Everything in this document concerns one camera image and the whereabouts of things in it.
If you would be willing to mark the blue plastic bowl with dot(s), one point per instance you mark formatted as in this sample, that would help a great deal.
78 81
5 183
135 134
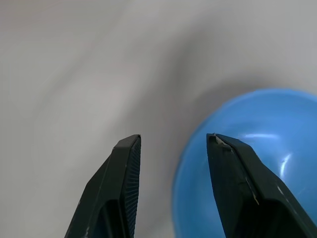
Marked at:
267 119

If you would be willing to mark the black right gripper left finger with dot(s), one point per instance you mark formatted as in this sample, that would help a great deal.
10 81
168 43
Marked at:
111 188

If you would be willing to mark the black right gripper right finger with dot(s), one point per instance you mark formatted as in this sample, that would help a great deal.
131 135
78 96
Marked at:
247 198

